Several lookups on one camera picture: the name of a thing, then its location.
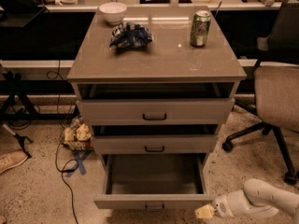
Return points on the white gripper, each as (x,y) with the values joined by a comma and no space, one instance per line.
(221,208)

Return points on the grey bottom drawer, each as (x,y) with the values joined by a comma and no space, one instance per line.
(153,182)

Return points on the grey drawer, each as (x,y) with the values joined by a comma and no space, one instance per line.
(152,144)
(153,182)
(155,112)

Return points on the grey middle drawer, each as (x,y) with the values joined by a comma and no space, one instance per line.
(152,144)

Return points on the grey top drawer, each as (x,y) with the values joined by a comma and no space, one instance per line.
(155,112)

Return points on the grey drawer cabinet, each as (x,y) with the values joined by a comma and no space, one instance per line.
(168,68)

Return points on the blue tape cross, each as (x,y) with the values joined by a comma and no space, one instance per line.
(80,157)

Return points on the snack packages on floor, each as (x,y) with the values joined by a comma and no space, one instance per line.
(77,136)

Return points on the beige office chair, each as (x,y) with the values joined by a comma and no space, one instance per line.
(276,84)

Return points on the green soda can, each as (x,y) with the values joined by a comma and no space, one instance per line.
(200,28)

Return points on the blue crumpled chip bag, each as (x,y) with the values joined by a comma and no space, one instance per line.
(130,35)

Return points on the beige sneaker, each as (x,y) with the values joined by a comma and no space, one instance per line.
(12,160)

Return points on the white ceramic bowl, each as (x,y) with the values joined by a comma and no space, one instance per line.
(113,12)

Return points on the black laptop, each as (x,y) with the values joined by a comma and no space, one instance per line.
(18,13)

